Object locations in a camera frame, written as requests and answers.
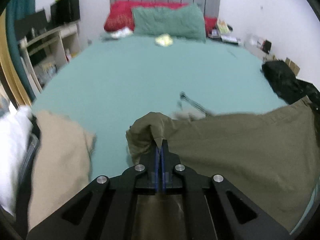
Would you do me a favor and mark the olive green garment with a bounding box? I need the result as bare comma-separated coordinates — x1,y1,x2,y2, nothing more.
126,97,319,234

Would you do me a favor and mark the black clothes pile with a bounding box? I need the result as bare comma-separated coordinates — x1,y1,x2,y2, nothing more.
261,60,319,107

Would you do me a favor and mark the beige garment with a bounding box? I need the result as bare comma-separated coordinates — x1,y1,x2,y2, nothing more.
28,111,96,229

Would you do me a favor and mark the white cloth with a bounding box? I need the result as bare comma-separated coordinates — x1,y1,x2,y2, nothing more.
0,106,33,217

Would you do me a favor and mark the teal bed sheet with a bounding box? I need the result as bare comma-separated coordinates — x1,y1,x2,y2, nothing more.
32,35,285,177

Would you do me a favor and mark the white shelf unit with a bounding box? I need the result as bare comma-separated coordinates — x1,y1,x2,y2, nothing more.
18,21,81,96

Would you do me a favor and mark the yellow green packet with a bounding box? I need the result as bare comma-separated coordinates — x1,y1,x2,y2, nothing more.
155,34,173,47

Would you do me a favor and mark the green pillow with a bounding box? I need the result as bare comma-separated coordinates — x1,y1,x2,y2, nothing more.
131,4,206,43

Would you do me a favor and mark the red pillow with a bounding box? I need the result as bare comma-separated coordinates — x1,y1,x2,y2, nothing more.
104,0,217,36

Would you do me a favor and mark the black speaker box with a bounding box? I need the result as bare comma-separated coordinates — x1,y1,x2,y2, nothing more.
50,0,80,27

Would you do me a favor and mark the teal curtain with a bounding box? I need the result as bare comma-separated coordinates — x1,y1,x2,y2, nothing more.
5,0,35,102

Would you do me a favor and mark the dark charging cable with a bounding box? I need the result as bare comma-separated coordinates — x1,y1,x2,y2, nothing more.
179,91,213,117

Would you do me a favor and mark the gold mirror frame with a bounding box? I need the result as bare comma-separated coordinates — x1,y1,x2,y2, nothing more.
1,10,31,107

